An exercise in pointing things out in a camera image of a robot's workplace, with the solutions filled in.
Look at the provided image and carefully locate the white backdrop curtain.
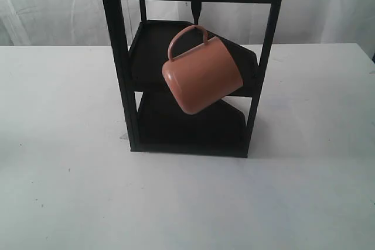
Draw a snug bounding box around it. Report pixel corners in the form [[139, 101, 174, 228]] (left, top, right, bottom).
[[1, 0, 374, 53]]

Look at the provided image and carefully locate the black two-tier shelf rack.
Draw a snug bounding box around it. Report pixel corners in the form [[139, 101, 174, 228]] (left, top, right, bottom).
[[103, 0, 282, 157]]

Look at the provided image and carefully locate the terracotta pink mug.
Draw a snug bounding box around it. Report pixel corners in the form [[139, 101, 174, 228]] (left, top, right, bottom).
[[162, 25, 243, 115]]

